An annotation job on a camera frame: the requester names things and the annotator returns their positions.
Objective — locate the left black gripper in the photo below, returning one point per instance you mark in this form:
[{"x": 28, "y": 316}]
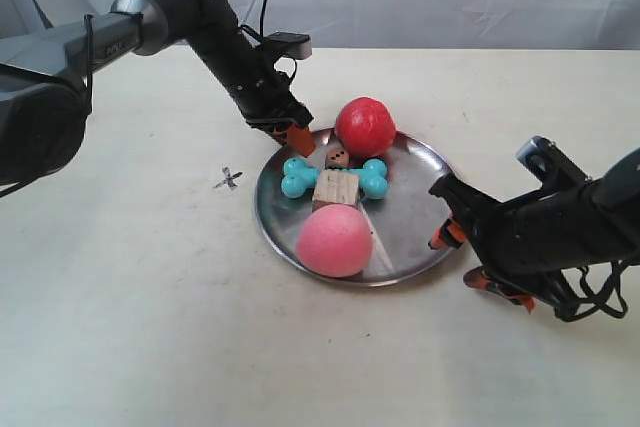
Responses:
[{"x": 266, "y": 102}]

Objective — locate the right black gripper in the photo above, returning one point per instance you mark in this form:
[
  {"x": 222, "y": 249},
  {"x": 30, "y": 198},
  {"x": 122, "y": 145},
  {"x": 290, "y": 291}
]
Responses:
[{"x": 508, "y": 267}]

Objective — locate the round metal plate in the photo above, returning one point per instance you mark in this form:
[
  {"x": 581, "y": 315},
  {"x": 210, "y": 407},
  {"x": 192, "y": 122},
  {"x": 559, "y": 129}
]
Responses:
[{"x": 402, "y": 222}]

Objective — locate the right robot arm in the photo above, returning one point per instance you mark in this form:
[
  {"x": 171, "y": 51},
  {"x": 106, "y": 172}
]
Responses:
[{"x": 590, "y": 233}]

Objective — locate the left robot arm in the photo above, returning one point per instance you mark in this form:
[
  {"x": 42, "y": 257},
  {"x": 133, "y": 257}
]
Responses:
[{"x": 47, "y": 77}]

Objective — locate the small brown die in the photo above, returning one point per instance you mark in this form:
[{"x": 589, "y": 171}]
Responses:
[{"x": 337, "y": 158}]

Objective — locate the wooden block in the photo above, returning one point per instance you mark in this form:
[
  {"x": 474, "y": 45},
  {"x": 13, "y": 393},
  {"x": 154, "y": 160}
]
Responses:
[{"x": 335, "y": 187}]

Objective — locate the red apple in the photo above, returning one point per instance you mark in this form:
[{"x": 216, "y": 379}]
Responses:
[{"x": 365, "y": 127}]

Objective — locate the teal toy bone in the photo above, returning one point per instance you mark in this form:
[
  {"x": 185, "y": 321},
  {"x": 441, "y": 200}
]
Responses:
[{"x": 299, "y": 177}]

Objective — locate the pink foam ball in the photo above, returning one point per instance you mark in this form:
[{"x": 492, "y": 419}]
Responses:
[{"x": 335, "y": 241}]

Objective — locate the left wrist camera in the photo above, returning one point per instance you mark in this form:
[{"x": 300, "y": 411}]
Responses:
[{"x": 286, "y": 44}]

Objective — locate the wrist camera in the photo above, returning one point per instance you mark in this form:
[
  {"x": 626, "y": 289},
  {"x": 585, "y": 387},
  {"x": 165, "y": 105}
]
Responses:
[
  {"x": 550, "y": 166},
  {"x": 286, "y": 44}
]

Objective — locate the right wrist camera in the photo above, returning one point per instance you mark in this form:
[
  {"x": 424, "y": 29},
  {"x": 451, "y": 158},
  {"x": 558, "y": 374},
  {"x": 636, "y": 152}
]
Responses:
[{"x": 550, "y": 166}]

